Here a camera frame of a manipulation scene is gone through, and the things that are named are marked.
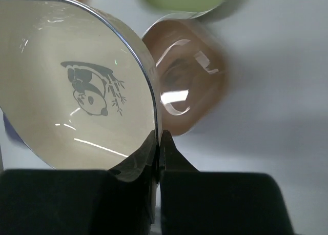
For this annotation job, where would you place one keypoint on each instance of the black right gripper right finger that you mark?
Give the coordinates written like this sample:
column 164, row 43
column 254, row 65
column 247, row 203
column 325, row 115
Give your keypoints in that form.
column 196, row 202

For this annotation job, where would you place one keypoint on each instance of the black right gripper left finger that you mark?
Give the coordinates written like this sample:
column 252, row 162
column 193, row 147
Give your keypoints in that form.
column 118, row 200

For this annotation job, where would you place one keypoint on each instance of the cream plate front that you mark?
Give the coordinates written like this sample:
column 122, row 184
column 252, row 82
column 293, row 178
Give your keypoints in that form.
column 79, row 87

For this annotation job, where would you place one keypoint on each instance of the brown plate front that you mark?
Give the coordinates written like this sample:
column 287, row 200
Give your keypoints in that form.
column 192, row 68

